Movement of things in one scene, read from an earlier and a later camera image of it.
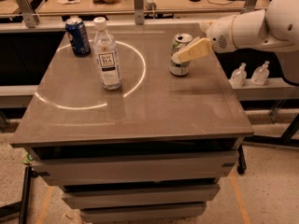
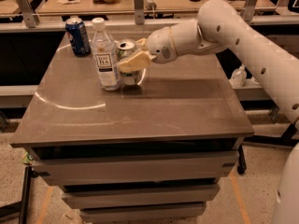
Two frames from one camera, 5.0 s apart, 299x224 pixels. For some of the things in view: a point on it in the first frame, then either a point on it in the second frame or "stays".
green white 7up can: (176, 67) → (126, 49)
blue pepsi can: (78, 38) stays
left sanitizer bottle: (239, 76) stays
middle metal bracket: (138, 4) stays
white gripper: (219, 36) → (159, 45)
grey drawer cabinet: (154, 149) stays
